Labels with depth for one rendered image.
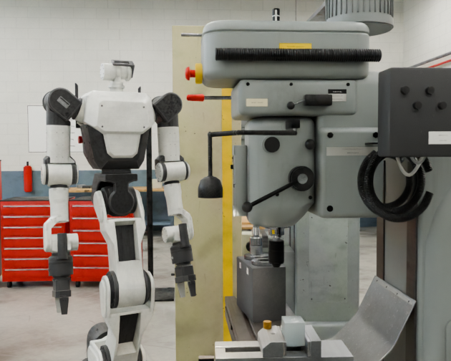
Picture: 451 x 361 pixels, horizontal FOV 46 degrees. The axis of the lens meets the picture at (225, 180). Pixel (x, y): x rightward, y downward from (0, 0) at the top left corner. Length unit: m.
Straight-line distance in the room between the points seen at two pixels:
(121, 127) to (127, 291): 0.62
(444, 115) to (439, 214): 0.33
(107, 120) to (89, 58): 8.81
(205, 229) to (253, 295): 1.53
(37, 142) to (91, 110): 8.86
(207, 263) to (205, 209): 0.34
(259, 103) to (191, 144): 1.85
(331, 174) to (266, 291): 0.53
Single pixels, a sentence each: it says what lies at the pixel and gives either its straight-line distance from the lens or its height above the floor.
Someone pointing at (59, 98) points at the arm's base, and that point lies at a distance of 2.10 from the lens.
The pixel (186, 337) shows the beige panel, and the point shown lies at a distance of 3.50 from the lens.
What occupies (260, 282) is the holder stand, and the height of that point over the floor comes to 1.09.
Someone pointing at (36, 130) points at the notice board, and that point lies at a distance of 10.95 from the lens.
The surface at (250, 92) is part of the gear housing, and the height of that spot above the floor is 1.69.
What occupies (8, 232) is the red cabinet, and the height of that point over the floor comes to 0.64.
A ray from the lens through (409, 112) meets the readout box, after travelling 1.33.
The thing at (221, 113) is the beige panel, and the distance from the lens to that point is 3.33.
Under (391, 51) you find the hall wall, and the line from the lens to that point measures 11.58.
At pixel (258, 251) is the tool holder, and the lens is 1.97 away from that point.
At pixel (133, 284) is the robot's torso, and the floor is 1.04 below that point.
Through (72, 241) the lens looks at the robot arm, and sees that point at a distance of 2.10.
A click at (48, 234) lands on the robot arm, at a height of 1.23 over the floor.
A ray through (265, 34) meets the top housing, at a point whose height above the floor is 1.85.
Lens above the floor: 1.53
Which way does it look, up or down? 3 degrees down
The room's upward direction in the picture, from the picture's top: straight up
